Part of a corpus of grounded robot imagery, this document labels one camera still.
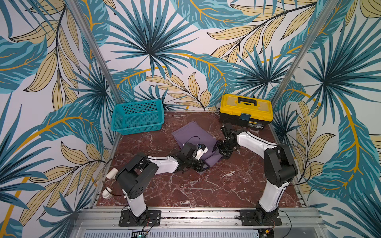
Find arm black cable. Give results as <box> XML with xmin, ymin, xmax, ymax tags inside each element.
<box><xmin>290</xmin><ymin>144</ymin><xmax>313</xmax><ymax>186</ymax></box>
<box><xmin>102</xmin><ymin>153</ymin><xmax>140</xmax><ymax>197</ymax></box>

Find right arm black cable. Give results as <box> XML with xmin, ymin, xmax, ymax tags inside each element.
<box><xmin>290</xmin><ymin>144</ymin><xmax>313</xmax><ymax>186</ymax></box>

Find yellow black toolbox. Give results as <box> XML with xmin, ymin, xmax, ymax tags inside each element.
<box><xmin>219</xmin><ymin>94</ymin><xmax>273</xmax><ymax>130</ymax></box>

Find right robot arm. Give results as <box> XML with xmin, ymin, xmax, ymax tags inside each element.
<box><xmin>213</xmin><ymin>124</ymin><xmax>298</xmax><ymax>215</ymax></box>

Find teal plastic basket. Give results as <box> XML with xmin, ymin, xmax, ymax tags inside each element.
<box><xmin>111</xmin><ymin>99</ymin><xmax>164</xmax><ymax>135</ymax></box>

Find aluminium frame post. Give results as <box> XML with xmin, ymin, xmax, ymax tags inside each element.
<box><xmin>67</xmin><ymin>0</ymin><xmax>125</xmax><ymax>104</ymax></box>
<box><xmin>271</xmin><ymin>0</ymin><xmax>339</xmax><ymax>106</ymax></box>

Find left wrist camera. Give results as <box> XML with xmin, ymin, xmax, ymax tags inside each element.
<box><xmin>193</xmin><ymin>144</ymin><xmax>208</xmax><ymax>161</ymax></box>

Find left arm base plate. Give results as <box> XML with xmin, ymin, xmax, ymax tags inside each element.
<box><xmin>119</xmin><ymin>210</ymin><xmax>161</xmax><ymax>227</ymax></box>

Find front aluminium rail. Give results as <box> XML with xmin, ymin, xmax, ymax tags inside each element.
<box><xmin>69</xmin><ymin>207</ymin><xmax>329</xmax><ymax>238</ymax></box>

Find left aluminium frame post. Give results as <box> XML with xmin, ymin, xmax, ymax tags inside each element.
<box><xmin>67</xmin><ymin>0</ymin><xmax>125</xmax><ymax>104</ymax></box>

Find white cable connector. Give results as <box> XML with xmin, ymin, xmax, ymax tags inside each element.
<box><xmin>102</xmin><ymin>168</ymin><xmax>118</xmax><ymax>200</ymax></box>

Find right aluminium frame post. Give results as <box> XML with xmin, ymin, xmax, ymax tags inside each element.
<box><xmin>271</xmin><ymin>0</ymin><xmax>339</xmax><ymax>106</ymax></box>

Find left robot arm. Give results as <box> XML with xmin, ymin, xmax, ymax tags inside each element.
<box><xmin>115</xmin><ymin>142</ymin><xmax>209</xmax><ymax>221</ymax></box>

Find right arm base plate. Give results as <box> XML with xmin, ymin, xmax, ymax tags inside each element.
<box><xmin>236</xmin><ymin>209</ymin><xmax>282</xmax><ymax>227</ymax></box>

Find purple long pants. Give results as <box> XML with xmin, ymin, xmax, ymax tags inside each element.
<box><xmin>172</xmin><ymin>122</ymin><xmax>222</xmax><ymax>167</ymax></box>

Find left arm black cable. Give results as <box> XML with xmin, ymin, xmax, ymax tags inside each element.
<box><xmin>102</xmin><ymin>153</ymin><xmax>140</xmax><ymax>197</ymax></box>

